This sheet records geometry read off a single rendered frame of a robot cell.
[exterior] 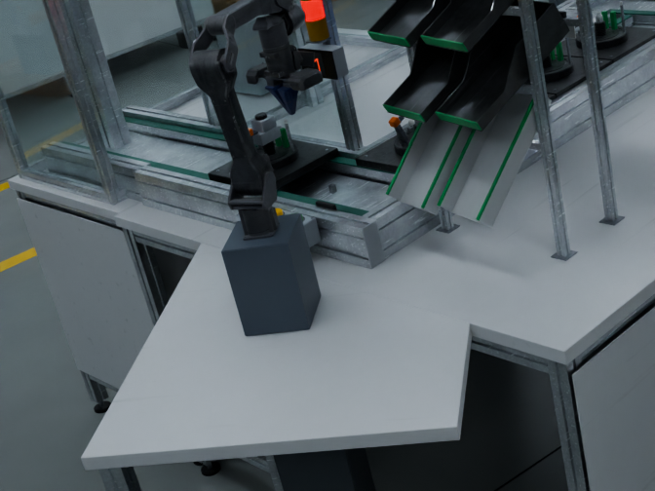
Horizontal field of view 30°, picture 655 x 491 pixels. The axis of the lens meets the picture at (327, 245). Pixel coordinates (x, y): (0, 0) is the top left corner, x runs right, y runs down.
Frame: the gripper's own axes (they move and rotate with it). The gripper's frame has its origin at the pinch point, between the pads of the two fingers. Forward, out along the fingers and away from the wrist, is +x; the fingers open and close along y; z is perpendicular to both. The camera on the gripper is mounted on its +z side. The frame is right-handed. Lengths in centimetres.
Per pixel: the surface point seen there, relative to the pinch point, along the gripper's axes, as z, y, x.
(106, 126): 16, 111, 27
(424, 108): 11.6, -27.8, 3.8
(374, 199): 20.6, 4.1, 33.8
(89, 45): 18, 110, 2
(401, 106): 14.4, -18.0, 5.5
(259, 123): 17.7, 37.5, 17.3
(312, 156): 25.2, 29.6, 28.4
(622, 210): 46, -47, 39
